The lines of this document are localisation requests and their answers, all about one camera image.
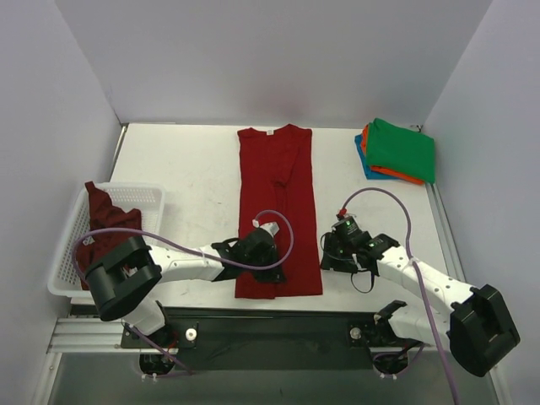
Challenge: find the dark red t-shirt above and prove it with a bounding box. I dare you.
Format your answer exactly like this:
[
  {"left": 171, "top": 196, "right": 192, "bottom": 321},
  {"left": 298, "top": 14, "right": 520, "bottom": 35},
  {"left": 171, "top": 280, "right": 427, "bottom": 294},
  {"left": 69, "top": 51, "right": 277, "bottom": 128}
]
[{"left": 75, "top": 181, "right": 142, "bottom": 273}]

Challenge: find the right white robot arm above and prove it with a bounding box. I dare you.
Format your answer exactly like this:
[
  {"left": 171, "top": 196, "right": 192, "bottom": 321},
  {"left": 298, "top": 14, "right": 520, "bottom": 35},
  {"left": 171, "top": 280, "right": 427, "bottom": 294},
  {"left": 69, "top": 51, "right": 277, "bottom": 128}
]
[{"left": 321, "top": 215, "right": 521, "bottom": 377}]

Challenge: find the white plastic basket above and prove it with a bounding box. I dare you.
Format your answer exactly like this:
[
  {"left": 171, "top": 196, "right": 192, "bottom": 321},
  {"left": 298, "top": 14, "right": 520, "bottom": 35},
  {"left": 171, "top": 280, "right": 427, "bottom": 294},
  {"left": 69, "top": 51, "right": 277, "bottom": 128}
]
[{"left": 47, "top": 182, "right": 165, "bottom": 299}]

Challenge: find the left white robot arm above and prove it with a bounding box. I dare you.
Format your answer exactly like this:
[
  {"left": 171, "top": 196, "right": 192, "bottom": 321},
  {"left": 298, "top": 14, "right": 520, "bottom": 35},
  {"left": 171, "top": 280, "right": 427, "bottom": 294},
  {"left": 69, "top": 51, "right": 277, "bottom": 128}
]
[{"left": 84, "top": 222, "right": 285, "bottom": 348}]

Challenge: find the orange folded t-shirt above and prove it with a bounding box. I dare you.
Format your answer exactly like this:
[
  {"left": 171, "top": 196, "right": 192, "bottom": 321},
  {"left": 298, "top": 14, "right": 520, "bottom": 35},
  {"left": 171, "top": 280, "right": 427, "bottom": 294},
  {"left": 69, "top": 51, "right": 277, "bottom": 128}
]
[{"left": 355, "top": 125, "right": 424, "bottom": 185}]

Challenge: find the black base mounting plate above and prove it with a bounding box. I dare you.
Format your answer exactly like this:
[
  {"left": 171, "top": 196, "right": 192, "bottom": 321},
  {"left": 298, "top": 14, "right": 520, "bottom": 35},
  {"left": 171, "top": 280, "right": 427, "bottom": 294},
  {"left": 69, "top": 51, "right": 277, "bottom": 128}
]
[{"left": 120, "top": 306, "right": 417, "bottom": 372}]

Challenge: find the green folded t-shirt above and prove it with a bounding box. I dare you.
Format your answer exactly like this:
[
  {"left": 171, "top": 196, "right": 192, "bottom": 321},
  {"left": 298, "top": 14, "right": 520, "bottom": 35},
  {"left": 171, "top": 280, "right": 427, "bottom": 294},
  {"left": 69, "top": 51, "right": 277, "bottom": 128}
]
[{"left": 367, "top": 118, "right": 435, "bottom": 184}]

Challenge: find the blue folded t-shirt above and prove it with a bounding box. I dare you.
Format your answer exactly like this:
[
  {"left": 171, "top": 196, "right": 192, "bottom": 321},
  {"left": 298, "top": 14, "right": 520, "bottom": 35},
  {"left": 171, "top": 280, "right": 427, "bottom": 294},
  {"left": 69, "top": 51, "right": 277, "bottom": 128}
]
[{"left": 354, "top": 133, "right": 402, "bottom": 181}]

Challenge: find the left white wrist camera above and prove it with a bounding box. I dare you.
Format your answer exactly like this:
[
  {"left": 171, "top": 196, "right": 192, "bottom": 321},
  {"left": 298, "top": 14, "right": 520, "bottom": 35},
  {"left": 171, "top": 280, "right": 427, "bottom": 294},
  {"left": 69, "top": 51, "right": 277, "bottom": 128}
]
[{"left": 252, "top": 219, "right": 279, "bottom": 237}]

